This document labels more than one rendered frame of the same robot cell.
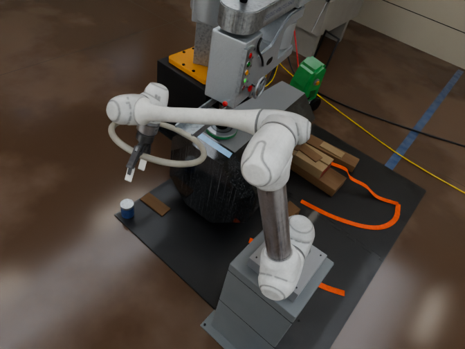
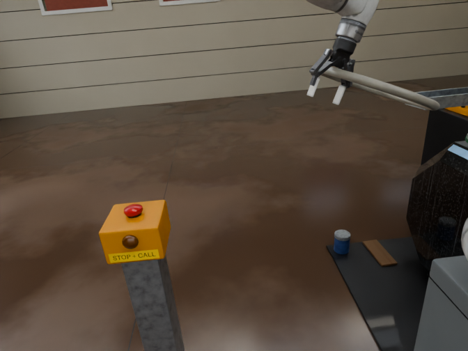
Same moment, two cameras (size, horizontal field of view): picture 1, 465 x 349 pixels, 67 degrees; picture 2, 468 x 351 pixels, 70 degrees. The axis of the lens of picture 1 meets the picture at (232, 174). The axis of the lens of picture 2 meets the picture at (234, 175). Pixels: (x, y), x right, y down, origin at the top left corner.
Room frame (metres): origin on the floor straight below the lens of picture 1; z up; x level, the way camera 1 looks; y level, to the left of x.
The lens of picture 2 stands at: (0.09, -0.42, 1.43)
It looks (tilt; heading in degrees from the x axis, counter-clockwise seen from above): 24 degrees down; 57
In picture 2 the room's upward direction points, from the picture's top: 5 degrees counter-clockwise
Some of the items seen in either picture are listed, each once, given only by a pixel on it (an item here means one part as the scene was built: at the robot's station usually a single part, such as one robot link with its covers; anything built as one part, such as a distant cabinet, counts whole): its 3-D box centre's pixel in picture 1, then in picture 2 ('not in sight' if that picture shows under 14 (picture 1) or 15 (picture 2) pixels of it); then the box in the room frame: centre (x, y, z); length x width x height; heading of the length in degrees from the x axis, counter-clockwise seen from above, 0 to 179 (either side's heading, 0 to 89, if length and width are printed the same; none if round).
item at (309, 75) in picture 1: (309, 73); not in sight; (3.74, -0.59, 0.43); 0.35 x 0.35 x 0.87; 44
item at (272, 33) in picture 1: (263, 48); not in sight; (2.26, -0.01, 1.28); 0.74 x 0.23 x 0.49; 158
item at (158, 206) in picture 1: (155, 203); (379, 252); (1.77, 0.56, 0.02); 0.25 x 0.10 x 0.01; 63
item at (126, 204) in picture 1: (127, 208); (342, 242); (1.62, 0.74, 0.08); 0.10 x 0.10 x 0.13
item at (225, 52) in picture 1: (239, 62); not in sight; (1.98, 0.12, 1.30); 0.36 x 0.22 x 0.45; 158
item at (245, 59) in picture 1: (243, 71); not in sight; (1.80, 0.07, 1.35); 0.08 x 0.03 x 0.28; 158
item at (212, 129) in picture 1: (221, 126); not in sight; (1.90, 0.15, 0.85); 0.21 x 0.21 x 0.01
